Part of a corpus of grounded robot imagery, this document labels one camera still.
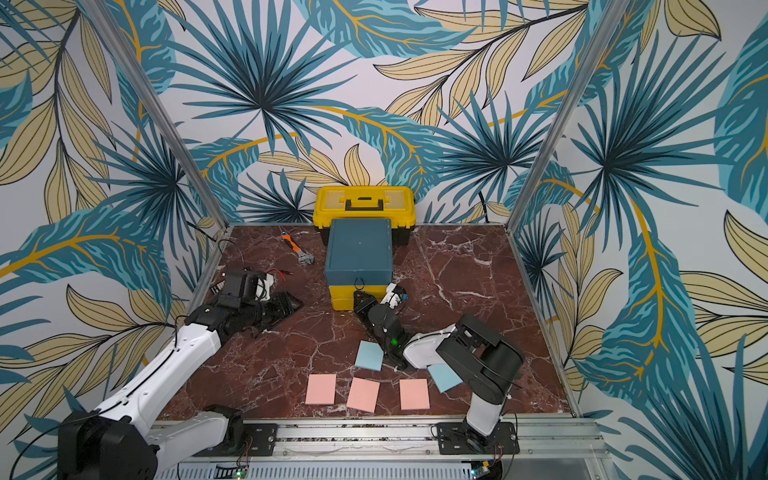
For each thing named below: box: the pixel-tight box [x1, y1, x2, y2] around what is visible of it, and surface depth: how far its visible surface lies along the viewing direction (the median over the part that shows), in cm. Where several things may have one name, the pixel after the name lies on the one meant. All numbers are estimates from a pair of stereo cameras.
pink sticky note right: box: [399, 378, 430, 410], surface depth 82 cm
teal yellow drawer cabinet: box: [325, 218, 393, 311], surface depth 85 cm
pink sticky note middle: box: [346, 377, 381, 413], surface depth 82 cm
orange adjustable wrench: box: [281, 231, 315, 266], surface depth 112 cm
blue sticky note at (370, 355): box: [355, 340, 384, 372], surface depth 88 cm
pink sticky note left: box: [305, 374, 337, 405], surface depth 83 cm
